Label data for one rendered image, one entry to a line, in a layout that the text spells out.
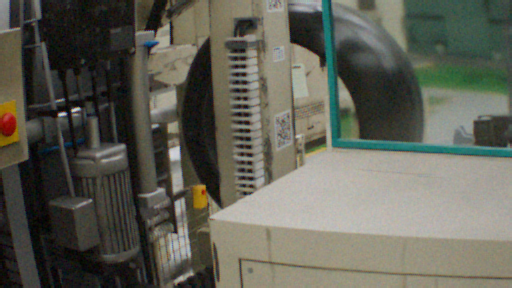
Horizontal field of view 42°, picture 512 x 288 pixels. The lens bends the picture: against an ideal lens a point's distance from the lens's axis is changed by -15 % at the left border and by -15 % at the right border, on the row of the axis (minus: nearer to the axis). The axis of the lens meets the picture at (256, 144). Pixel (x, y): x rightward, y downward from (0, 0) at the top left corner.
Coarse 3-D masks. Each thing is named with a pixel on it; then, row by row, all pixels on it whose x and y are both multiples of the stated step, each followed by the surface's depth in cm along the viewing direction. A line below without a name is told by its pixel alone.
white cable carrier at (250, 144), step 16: (240, 48) 151; (240, 64) 150; (240, 80) 151; (240, 96) 151; (256, 96) 152; (240, 112) 153; (256, 112) 152; (240, 128) 153; (256, 128) 153; (240, 144) 156; (256, 144) 153; (240, 160) 155; (256, 160) 153; (240, 176) 157; (256, 176) 154; (240, 192) 157
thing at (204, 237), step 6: (204, 228) 186; (198, 234) 185; (204, 234) 184; (210, 234) 183; (198, 240) 186; (204, 240) 185; (210, 240) 184; (198, 246) 186; (204, 246) 185; (210, 246) 184; (204, 252) 186; (210, 252) 185; (204, 258) 186; (210, 258) 185; (204, 264) 186
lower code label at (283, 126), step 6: (276, 114) 157; (282, 114) 160; (288, 114) 162; (276, 120) 158; (282, 120) 160; (288, 120) 162; (276, 126) 158; (282, 126) 160; (288, 126) 162; (276, 132) 158; (282, 132) 160; (288, 132) 163; (276, 138) 158; (282, 138) 160; (288, 138) 163; (276, 144) 158; (282, 144) 160; (288, 144) 163
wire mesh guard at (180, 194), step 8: (296, 136) 262; (296, 152) 261; (304, 152) 265; (304, 160) 265; (200, 184) 209; (176, 192) 200; (184, 192) 202; (192, 200) 207; (208, 200) 215; (192, 208) 208; (152, 216) 190; (176, 216) 201; (200, 216) 211; (160, 224) 194; (184, 224) 204; (208, 224) 214; (152, 248) 191; (192, 248) 207; (152, 256) 191; (200, 264) 211; (160, 272) 193; (176, 272) 201; (192, 272) 208; (160, 280) 193
